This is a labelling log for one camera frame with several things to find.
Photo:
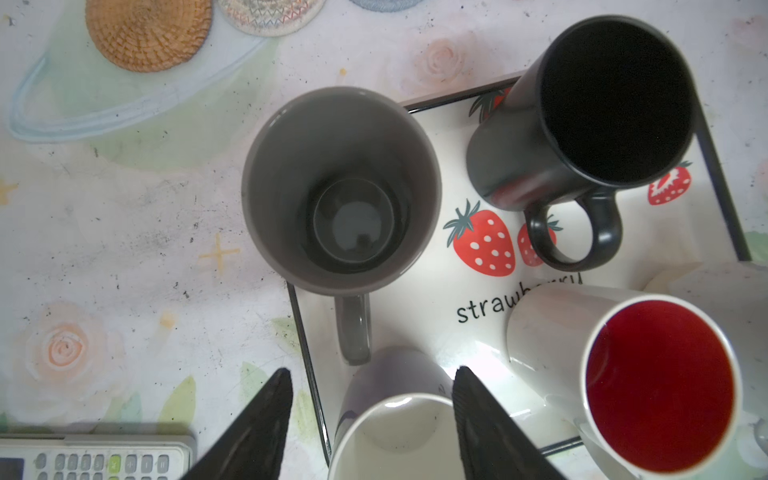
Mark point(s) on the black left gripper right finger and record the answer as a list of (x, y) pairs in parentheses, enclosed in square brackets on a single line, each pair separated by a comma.
[(491, 445)]

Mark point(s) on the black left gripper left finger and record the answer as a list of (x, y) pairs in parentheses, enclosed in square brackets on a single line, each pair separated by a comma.
[(253, 446)]

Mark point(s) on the white mug purple handle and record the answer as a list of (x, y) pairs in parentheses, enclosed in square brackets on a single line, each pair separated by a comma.
[(397, 421)]

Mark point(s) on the grey metal mug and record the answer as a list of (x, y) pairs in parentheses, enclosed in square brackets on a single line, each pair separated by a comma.
[(341, 191)]

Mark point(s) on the black mug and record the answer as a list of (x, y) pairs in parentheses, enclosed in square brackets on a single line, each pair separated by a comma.
[(609, 106)]

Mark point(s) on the multicolour woven round coaster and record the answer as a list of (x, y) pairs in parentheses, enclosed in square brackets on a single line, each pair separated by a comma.
[(270, 18)]

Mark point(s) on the grey woven round coaster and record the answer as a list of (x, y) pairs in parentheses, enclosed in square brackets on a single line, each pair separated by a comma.
[(386, 6)]

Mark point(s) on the tan rattan round coaster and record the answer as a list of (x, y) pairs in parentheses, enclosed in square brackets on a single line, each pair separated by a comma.
[(148, 36)]

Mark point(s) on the white strawberry print tray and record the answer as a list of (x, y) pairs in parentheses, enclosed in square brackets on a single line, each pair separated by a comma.
[(457, 315)]

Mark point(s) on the white scientific calculator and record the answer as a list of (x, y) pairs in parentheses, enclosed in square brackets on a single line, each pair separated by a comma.
[(91, 456)]

